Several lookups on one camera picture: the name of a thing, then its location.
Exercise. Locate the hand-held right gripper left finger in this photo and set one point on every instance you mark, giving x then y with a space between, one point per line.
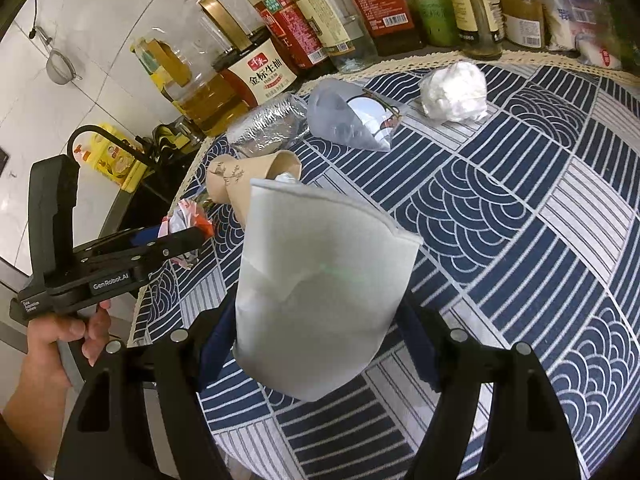
218 350

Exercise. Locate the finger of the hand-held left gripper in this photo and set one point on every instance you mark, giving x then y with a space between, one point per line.
175 245

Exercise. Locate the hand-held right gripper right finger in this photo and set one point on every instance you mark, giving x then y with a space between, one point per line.
421 342

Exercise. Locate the red and white wrapper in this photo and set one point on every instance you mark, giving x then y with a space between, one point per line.
181 216

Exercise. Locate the brown paper cup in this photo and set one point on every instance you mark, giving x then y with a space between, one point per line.
247 177

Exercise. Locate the grey paper pouch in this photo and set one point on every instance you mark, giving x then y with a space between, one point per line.
320 285

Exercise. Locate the person's left hand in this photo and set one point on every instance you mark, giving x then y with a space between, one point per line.
50 345

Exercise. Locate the yellow packet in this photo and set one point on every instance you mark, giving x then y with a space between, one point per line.
112 160

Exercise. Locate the metal mesh strainer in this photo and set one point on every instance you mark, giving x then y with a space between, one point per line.
61 64

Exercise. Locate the silver foil packet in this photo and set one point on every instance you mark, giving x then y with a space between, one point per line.
265 127

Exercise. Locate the blue patterned lace-edged tablecloth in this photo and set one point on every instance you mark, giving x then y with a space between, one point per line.
500 210

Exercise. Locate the large clear oil jug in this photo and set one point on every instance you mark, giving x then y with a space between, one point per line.
200 90

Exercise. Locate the soy sauce jug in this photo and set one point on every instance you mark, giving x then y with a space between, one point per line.
255 70

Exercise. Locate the clear plastic bag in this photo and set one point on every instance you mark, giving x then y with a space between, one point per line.
330 110

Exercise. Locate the clear bottle with red label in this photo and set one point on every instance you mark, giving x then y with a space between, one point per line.
287 27

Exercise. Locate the crumpled white tissue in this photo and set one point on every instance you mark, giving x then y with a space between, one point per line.
452 90

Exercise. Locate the clear bottle with beige label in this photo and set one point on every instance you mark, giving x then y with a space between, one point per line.
325 15

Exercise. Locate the dark bottle with red label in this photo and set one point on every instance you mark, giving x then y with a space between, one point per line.
377 0

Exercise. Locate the bottle with green label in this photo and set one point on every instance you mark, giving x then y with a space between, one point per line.
431 2

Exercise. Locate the glass jar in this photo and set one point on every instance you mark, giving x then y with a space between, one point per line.
520 15

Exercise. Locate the dark bottle with cream label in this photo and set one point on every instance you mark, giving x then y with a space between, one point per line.
480 5

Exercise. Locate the white plastic bag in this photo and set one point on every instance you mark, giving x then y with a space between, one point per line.
575 10

